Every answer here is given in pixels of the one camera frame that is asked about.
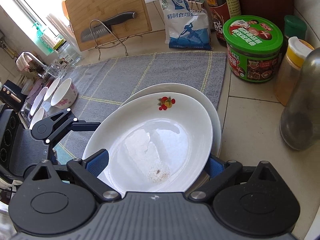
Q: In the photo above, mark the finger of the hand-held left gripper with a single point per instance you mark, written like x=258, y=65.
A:
x=85, y=126

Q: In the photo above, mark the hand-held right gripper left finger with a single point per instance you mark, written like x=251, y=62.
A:
x=96, y=162

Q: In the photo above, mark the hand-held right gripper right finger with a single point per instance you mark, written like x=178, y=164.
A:
x=215, y=166

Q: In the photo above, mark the white ceramic bowl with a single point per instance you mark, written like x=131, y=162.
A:
x=37, y=117
x=52, y=90

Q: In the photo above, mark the white bowl with pink flowers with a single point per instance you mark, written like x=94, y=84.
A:
x=66, y=97

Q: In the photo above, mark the stained white fruit-print plate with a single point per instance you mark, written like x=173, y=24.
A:
x=150, y=135

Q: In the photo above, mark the white plate with fruit print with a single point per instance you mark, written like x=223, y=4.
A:
x=180, y=88

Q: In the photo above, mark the white and red drainer basket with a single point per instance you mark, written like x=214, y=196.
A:
x=38, y=100

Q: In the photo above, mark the clear drinking glass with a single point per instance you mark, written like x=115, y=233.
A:
x=56, y=70

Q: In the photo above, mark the glass storage jar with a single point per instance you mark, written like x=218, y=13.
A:
x=67, y=55

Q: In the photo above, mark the metal faucet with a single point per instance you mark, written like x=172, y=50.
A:
x=35, y=58

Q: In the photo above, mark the pink cloth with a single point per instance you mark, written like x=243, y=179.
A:
x=22, y=62

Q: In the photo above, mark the grey and teal kitchen towel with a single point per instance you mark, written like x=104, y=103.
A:
x=150, y=70

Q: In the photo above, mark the green dish soap bottle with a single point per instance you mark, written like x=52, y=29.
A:
x=41, y=37

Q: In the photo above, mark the large plastic wrap roll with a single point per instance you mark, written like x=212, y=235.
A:
x=56, y=27

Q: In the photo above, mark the glass bottle with red cap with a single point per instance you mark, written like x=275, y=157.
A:
x=302, y=105

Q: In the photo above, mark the yellow-lidded spice jar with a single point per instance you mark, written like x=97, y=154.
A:
x=287, y=80

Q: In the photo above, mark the orange cooking wine bottle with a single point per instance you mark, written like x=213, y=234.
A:
x=63, y=7

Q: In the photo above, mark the bamboo cutting board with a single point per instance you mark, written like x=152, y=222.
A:
x=105, y=2

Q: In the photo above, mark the green-lidded sauce jar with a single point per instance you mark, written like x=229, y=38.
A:
x=252, y=37

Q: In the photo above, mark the window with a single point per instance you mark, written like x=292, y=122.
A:
x=20, y=2

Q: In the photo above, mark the white and blue salt bag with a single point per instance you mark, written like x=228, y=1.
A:
x=185, y=25

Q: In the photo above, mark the dark vinegar bottle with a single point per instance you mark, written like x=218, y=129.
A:
x=220, y=12

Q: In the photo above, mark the small green-capped bottle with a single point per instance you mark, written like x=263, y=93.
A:
x=295, y=26

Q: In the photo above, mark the brown knife block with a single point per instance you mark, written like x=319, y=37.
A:
x=265, y=0

